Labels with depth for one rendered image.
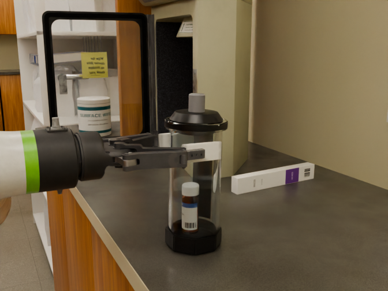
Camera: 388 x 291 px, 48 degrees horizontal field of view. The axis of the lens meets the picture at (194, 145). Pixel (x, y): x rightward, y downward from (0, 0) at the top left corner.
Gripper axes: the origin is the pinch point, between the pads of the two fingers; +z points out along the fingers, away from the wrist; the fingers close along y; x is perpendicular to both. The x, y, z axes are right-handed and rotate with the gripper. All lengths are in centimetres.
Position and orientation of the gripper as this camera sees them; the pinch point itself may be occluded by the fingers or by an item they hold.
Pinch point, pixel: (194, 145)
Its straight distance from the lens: 74.6
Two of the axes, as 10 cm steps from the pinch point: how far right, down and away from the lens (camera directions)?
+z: 8.9, -0.9, 4.4
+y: -4.5, -2.0, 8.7
